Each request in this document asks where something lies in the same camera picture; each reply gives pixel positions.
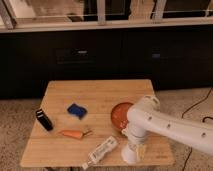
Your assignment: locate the white ceramic cup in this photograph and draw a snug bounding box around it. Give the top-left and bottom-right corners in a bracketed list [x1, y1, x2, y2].
[121, 144, 138, 164]

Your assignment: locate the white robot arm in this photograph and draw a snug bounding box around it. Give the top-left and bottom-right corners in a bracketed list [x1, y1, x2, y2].
[123, 95, 213, 155]

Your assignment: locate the orange bowl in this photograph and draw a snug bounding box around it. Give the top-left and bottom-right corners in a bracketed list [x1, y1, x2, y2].
[111, 102, 132, 131]

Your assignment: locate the wooden table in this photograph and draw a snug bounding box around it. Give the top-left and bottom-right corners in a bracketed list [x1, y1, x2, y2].
[20, 78, 176, 171]

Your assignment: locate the orange toy carrot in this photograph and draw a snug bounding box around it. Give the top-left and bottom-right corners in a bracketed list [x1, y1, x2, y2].
[61, 130, 91, 139]

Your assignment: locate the white tube with label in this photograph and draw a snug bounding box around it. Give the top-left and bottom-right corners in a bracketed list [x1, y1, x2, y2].
[82, 136, 118, 170]

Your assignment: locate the black stapler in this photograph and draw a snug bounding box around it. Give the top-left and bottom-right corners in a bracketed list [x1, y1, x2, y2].
[36, 109, 53, 131]

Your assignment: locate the dark cabinet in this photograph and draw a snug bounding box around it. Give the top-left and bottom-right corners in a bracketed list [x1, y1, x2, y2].
[0, 26, 213, 99]

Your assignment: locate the black floor cable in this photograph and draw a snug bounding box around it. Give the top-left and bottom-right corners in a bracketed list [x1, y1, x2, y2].
[181, 87, 213, 171]

